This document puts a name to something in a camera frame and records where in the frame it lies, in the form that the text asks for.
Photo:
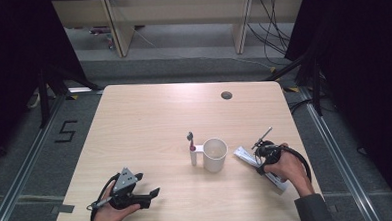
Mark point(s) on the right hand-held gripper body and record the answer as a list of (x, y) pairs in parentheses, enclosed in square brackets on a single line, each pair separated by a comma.
[(269, 152)]

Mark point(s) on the yellow black floor tape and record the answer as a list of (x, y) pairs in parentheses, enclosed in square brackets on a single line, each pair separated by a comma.
[(72, 97), (291, 89)]

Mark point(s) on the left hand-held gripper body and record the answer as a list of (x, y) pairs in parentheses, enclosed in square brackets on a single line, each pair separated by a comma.
[(125, 180)]

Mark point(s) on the aluminium floor rail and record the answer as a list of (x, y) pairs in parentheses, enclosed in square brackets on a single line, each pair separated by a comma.
[(23, 171), (339, 164)]

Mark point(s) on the black metal stand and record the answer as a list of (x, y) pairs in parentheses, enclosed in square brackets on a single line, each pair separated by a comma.
[(316, 85), (44, 97)]

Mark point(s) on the person's right hand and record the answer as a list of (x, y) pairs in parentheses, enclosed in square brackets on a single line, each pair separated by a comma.
[(291, 169)]

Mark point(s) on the person's left hand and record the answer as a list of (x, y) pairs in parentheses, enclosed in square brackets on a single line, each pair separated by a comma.
[(105, 216)]

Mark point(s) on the pink toothbrush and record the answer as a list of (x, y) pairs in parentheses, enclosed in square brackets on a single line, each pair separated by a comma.
[(191, 142)]

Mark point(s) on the black curtain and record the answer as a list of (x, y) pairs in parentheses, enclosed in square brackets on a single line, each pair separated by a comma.
[(12, 65), (366, 83)]

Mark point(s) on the light wooden bench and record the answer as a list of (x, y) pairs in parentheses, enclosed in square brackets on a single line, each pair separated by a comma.
[(179, 11)]

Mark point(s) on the white purple toothpaste tube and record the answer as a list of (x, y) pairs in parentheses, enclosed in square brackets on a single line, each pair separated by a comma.
[(244, 154)]

